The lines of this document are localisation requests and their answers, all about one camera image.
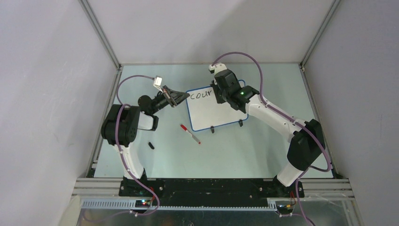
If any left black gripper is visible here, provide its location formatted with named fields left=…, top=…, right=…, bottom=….
left=151, top=85, right=190, bottom=114

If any blue framed whiteboard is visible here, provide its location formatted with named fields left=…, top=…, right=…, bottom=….
left=186, top=86, right=248, bottom=132

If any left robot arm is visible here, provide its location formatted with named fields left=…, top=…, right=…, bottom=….
left=101, top=86, right=189, bottom=196

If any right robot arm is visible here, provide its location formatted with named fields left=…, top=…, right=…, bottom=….
left=209, top=64, right=327, bottom=197

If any red whiteboard marker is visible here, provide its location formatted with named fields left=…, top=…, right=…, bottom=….
left=180, top=124, right=201, bottom=145

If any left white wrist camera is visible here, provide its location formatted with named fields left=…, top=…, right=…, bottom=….
left=153, top=76, right=162, bottom=92

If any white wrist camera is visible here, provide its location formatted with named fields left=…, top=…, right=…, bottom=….
left=153, top=76, right=162, bottom=92
left=208, top=63, right=227, bottom=74

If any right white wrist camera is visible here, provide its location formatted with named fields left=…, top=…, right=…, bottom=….
left=208, top=63, right=227, bottom=74

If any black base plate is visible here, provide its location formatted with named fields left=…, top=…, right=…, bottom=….
left=119, top=178, right=304, bottom=208

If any aluminium frame rail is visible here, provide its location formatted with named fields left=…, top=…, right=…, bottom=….
left=72, top=178, right=354, bottom=211

